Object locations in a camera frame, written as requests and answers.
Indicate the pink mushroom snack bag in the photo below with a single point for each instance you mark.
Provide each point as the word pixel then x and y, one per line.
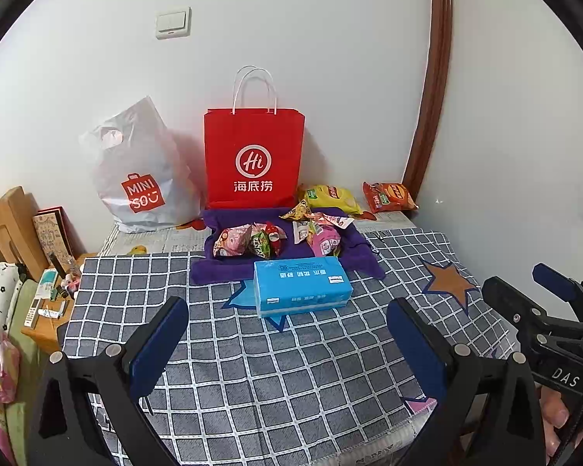
pixel 232 242

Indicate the brown wooden door frame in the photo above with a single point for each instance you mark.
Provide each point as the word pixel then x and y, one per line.
pixel 435 84

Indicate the right hand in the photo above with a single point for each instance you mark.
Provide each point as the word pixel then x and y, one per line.
pixel 554 416

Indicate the pink peach snack packet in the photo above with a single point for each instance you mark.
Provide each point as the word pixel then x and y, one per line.
pixel 337 221

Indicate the yellow Lays chips bag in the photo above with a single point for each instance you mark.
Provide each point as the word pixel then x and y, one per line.
pixel 327 196

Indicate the white blue snack packet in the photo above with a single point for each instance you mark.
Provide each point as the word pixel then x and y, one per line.
pixel 301 230

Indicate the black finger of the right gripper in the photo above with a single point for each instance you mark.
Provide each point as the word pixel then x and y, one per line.
pixel 563 287
pixel 533 322

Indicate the red gold snack bag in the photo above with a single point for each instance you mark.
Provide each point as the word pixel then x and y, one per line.
pixel 276 237

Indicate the yellow pink snack bag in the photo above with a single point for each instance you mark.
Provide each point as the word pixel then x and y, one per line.
pixel 324 240

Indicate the orange Lays chips bag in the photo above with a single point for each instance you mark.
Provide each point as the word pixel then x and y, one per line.
pixel 388 197

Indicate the blue tissue pack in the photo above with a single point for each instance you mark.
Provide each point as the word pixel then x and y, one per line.
pixel 289 286

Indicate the wooden side table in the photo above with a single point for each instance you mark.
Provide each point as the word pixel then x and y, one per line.
pixel 57 304

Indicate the yellow spicy snack bag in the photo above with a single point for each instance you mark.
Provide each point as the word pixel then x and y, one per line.
pixel 302 211

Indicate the newspaper sheet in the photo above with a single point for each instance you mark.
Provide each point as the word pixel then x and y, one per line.
pixel 187 237

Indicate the green snack packet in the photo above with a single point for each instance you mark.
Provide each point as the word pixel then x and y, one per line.
pixel 260 245

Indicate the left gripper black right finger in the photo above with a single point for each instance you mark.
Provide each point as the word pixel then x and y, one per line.
pixel 509 430

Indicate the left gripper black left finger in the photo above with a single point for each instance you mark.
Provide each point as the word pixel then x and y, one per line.
pixel 64 430

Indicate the white wall switch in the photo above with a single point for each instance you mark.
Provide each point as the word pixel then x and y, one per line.
pixel 173 24

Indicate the purple towel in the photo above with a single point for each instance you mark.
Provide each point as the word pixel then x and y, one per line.
pixel 355 254

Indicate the white remote control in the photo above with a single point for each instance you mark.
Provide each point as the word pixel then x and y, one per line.
pixel 31 316

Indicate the framed picture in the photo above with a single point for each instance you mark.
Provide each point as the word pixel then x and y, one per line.
pixel 54 234

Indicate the red paper shopping bag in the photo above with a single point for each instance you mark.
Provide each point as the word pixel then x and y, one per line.
pixel 252 154

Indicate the grey checked tablecloth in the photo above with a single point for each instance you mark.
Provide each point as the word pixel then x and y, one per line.
pixel 327 388

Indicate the white Miniso plastic bag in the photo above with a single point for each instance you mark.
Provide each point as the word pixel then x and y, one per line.
pixel 138 172

